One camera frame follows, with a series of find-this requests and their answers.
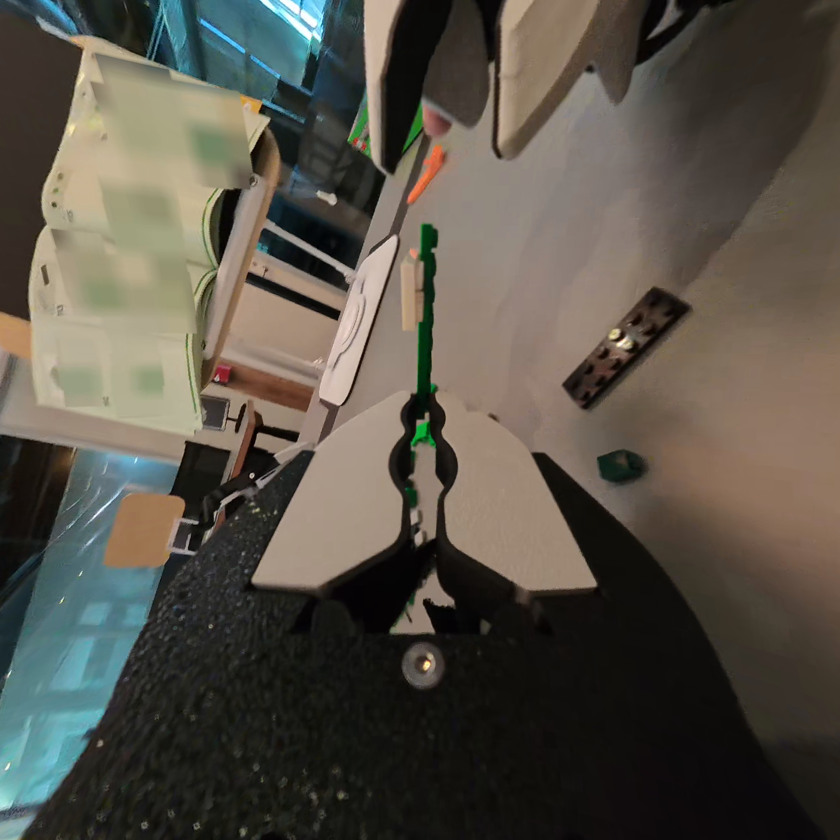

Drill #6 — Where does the black lego plate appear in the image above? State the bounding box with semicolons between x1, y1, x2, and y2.
562;286;692;411

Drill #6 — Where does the tan chair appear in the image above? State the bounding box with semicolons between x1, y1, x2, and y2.
104;494;186;569

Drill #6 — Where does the green lego box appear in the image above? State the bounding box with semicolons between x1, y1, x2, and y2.
348;92;425;156

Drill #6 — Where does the white lego plate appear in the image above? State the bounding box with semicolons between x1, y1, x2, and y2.
400;249;425;332

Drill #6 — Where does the green lego plate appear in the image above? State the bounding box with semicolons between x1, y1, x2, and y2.
406;223;442;513

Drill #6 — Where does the lego instruction booklet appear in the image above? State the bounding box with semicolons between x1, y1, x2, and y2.
29;36;271;435

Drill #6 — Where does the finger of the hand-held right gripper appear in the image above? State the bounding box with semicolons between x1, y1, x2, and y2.
363;0;455;175
491;0;658;160

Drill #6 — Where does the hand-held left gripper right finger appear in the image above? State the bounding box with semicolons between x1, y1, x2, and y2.
428;391;599;596

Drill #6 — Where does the orange brick separator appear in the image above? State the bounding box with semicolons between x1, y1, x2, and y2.
407;146;448;206

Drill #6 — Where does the dark green lego piece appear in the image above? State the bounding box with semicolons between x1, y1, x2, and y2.
597;449;648;485

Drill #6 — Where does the white and wooden book stand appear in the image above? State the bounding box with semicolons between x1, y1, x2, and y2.
197;125;400;408

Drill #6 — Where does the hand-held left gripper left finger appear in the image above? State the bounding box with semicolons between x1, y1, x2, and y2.
251;391;412;599

